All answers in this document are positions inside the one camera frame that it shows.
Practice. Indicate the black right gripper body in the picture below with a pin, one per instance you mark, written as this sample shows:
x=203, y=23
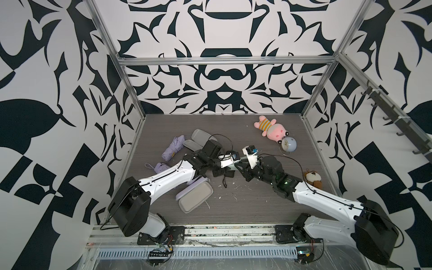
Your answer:
x=257, y=172

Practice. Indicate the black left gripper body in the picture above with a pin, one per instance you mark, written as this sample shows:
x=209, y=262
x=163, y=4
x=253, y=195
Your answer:
x=216, y=167

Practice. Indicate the black umbrella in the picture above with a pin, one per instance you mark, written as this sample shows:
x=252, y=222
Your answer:
x=212, y=150

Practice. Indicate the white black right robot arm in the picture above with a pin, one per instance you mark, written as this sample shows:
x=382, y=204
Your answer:
x=364, y=226

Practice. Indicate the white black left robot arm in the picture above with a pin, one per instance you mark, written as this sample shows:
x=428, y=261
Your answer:
x=130, y=207

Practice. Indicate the lavender open umbrella case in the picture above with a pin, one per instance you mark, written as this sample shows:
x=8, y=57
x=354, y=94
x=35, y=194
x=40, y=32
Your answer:
x=194, y=194

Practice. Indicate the lavender folded umbrella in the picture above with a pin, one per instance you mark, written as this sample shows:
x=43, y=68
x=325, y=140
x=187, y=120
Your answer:
x=175, y=147

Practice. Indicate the blue round alarm clock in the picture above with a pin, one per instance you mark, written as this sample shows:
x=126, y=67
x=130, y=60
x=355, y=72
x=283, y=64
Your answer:
x=287, y=145

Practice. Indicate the pink plush pig toy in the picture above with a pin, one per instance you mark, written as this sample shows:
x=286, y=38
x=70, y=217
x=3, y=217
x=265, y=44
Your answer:
x=271, y=129

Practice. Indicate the brown white plush dog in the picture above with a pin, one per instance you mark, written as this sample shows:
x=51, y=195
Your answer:
x=313, y=179

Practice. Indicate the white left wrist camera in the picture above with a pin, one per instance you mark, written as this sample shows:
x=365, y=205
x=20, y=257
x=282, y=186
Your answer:
x=227, y=160

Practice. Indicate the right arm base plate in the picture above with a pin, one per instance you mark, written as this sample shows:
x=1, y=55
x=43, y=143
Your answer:
x=288, y=234

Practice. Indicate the white perforated cable tray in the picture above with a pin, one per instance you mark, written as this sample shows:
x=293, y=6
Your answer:
x=287, y=252

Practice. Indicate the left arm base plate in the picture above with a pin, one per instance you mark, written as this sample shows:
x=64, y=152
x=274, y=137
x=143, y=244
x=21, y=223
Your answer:
x=170, y=236

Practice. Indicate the aluminium cage frame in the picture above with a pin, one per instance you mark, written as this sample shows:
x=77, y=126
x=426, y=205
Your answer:
x=228, y=62

